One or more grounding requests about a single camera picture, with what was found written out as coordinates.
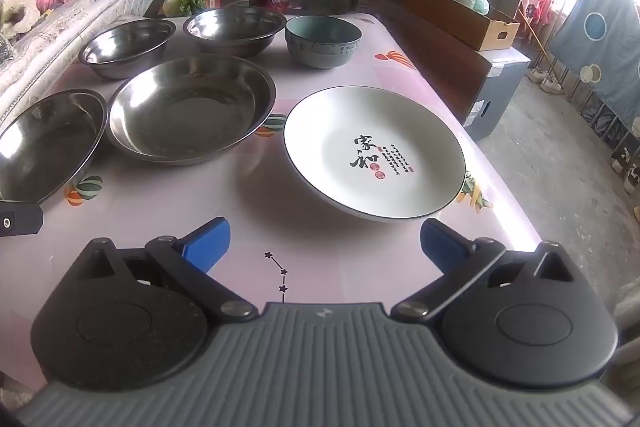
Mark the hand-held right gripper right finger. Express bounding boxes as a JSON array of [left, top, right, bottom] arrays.
[[391, 218, 576, 323]]

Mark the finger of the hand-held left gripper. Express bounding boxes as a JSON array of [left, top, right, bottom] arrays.
[[0, 201, 44, 238]]

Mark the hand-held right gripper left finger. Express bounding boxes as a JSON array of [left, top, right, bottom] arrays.
[[70, 217, 258, 323]]

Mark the wide steel bowl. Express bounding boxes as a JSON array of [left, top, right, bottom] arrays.
[[0, 89, 108, 204]]

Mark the large steel basin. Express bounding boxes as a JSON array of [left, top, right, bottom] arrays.
[[107, 53, 277, 166]]

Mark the white printed plate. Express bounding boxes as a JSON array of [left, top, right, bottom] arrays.
[[283, 85, 467, 223]]

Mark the small steel bowl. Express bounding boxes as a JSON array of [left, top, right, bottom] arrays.
[[78, 19, 177, 80]]

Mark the medium steel bowl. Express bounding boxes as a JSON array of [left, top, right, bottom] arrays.
[[182, 5, 287, 58]]

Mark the green ceramic bowl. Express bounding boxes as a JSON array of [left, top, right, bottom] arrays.
[[285, 15, 362, 70]]

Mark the pink printed tablecloth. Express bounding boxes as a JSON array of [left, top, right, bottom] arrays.
[[0, 14, 546, 393]]

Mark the grey appliance box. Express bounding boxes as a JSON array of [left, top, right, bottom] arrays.
[[462, 47, 531, 142]]

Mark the cardboard box by window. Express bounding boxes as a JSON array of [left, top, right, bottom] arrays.
[[360, 0, 503, 128]]

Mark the white shoe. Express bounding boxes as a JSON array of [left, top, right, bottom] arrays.
[[529, 67, 565, 94]]

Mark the black and white sneaker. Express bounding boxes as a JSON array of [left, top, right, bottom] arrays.
[[611, 142, 640, 192]]

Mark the metal drying rack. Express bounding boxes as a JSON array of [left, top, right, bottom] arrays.
[[520, 0, 640, 158]]

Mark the cream fluffy fleece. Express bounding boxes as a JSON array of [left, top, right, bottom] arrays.
[[0, 0, 41, 40]]

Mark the quilted bed mattress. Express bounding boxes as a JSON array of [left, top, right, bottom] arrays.
[[0, 0, 193, 128]]

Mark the long cardboard box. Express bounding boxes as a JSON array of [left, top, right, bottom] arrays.
[[404, 0, 521, 52]]

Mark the napa cabbage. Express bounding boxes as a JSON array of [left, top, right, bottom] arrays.
[[162, 0, 208, 18]]

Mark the blue dotted hanging cloth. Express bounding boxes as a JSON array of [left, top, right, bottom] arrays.
[[549, 0, 640, 108]]

